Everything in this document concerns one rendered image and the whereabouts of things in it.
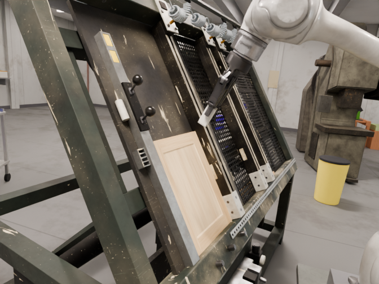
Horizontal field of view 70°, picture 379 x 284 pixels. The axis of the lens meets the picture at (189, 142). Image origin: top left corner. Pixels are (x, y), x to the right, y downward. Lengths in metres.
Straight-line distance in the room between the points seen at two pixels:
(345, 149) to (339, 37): 4.94
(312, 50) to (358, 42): 9.83
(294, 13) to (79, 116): 0.63
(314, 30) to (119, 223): 0.70
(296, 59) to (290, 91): 1.11
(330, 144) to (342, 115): 0.79
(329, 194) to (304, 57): 6.97
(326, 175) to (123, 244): 3.61
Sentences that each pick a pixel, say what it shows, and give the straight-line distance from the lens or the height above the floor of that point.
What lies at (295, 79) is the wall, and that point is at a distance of 10.49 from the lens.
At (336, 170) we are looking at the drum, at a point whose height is 0.52.
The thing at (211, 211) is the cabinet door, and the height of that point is 0.98.
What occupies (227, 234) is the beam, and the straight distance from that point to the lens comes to 1.29.
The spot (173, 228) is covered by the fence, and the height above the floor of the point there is 1.02.
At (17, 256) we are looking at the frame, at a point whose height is 0.78.
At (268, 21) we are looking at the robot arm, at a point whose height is 1.68.
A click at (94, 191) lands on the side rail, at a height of 1.21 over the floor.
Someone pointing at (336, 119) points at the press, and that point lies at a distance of 5.99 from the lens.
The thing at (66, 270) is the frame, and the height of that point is 0.79.
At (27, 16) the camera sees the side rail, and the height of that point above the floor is 1.71.
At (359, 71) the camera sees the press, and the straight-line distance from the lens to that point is 5.55.
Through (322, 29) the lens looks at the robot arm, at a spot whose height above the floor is 1.68.
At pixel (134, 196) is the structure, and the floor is 1.13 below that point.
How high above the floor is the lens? 1.56
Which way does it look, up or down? 13 degrees down
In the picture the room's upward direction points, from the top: 5 degrees clockwise
